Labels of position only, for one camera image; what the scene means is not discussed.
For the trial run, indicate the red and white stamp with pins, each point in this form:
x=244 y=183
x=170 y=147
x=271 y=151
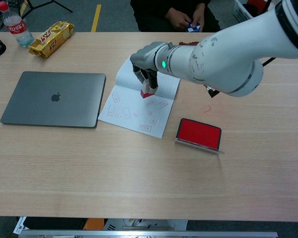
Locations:
x=145 y=94

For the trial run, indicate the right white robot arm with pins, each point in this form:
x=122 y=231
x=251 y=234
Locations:
x=226 y=62

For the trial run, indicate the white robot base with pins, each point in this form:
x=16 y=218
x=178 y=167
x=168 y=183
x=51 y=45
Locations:
x=144 y=224

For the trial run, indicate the brown microfibre cloth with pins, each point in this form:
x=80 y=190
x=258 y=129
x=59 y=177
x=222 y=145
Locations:
x=188 y=43

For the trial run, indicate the white plastic basket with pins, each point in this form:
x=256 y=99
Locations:
x=241 y=11

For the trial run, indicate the open lined paper notebook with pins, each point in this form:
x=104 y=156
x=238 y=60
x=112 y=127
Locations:
x=129 y=114

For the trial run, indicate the red object in basket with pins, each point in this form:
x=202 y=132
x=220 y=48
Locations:
x=257 y=3

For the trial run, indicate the grey closed laptop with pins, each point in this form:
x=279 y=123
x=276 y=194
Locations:
x=54 y=109

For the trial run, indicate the person's left hand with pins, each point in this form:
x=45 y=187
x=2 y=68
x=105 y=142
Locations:
x=199 y=15

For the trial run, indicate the red ink pad with lid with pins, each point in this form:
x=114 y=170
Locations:
x=198 y=134

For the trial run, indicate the aluminium profile rail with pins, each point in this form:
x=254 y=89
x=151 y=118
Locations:
x=139 y=234

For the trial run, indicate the orange object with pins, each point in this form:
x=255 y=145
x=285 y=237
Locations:
x=94 y=224

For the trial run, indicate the clear plastic bottle red label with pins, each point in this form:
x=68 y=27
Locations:
x=17 y=29

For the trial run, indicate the black tripod stand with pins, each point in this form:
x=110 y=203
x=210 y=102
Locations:
x=62 y=7
x=265 y=6

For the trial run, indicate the person in black clothes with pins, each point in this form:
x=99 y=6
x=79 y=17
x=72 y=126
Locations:
x=149 y=15

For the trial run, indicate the blue and white cube toy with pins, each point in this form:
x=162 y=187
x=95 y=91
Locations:
x=193 y=27

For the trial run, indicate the person's right hand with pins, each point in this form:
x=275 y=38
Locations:
x=177 y=18

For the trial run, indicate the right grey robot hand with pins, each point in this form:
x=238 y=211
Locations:
x=144 y=57

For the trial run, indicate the gold foil snack packet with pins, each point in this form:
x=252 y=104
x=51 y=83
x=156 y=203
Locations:
x=49 y=39

